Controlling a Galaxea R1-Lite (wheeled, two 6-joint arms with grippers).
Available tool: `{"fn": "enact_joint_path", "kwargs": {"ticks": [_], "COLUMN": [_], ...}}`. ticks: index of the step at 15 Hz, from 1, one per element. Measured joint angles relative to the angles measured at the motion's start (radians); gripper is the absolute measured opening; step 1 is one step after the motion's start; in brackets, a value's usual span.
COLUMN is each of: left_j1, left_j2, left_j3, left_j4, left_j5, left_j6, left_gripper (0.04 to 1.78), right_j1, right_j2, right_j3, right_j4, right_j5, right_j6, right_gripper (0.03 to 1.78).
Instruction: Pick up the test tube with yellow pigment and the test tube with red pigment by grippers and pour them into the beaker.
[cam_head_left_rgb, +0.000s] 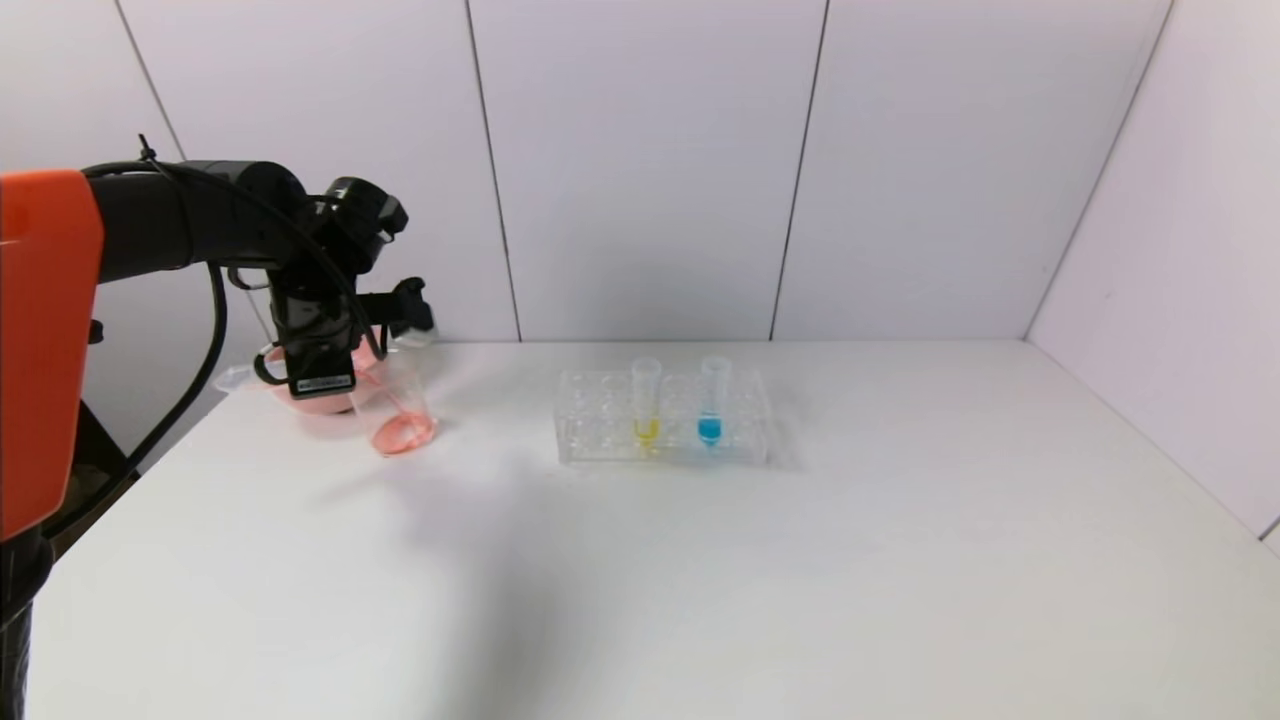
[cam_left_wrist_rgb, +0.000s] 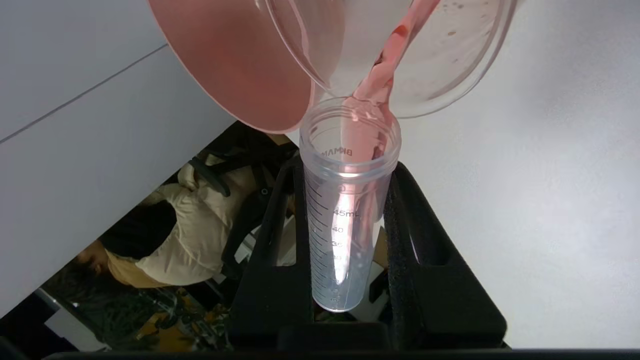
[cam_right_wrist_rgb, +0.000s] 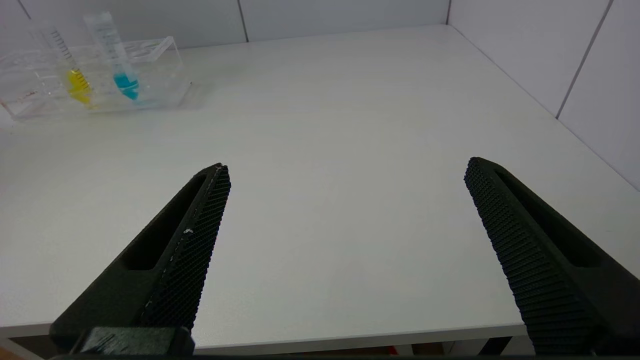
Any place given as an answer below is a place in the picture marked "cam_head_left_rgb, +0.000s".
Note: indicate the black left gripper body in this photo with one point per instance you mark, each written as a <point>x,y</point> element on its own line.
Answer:
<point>320,378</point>

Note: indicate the yellow pigment test tube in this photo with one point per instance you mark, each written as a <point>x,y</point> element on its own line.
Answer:
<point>647,425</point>

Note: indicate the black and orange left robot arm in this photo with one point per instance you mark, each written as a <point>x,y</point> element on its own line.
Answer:
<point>180,220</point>

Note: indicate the clear glass beaker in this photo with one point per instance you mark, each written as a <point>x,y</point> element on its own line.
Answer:
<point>405,430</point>

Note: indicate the clear acrylic test tube rack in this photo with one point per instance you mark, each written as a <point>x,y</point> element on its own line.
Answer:
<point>600,425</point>

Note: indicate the blue pigment test tube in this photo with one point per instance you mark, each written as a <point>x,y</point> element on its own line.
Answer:
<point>710,428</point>

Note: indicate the pink plastic bowl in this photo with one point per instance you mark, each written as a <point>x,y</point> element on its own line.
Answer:
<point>320,405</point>

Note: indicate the dark furniture beside table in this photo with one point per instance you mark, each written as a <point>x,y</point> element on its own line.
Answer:
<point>100,430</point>

